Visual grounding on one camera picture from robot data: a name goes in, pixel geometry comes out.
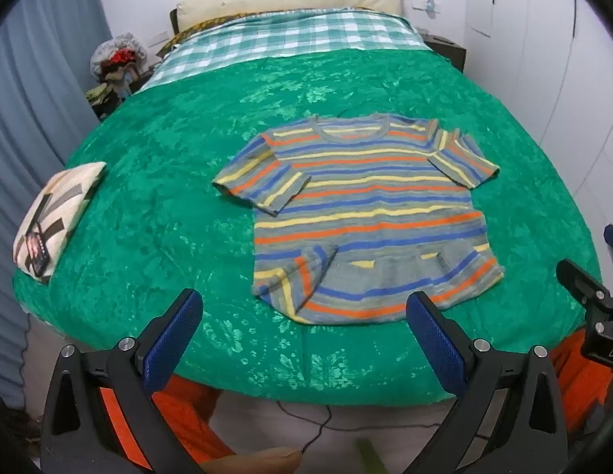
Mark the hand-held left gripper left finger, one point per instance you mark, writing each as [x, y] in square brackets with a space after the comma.
[173, 336]

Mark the green floral blanket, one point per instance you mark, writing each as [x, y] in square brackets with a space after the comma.
[163, 217]

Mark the green checkered bed sheet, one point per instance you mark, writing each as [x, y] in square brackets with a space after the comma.
[296, 34]

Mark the dark nightstand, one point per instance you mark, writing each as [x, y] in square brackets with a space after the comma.
[452, 52]

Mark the blue wall holder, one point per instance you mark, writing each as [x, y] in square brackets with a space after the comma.
[429, 3]

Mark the white wardrobe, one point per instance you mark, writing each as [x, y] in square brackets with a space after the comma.
[543, 59]

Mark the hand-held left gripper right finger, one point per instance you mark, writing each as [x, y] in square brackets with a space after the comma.
[434, 340]

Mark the geometric patterned cushion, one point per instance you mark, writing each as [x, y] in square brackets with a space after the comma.
[64, 197]

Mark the orange rug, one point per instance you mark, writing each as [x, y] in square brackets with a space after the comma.
[187, 419]

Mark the black smartphone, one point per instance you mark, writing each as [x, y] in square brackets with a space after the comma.
[38, 252]

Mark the striped knit t-shirt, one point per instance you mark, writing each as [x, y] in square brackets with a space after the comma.
[365, 212]

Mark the pile of clothes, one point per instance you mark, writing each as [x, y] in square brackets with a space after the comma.
[119, 59]

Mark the grey-blue curtain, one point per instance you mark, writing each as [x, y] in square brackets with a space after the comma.
[29, 108]

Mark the yellow patterned dark cloth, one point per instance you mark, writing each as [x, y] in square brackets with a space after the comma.
[197, 29]

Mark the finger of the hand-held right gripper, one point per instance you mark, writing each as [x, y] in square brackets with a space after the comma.
[580, 279]

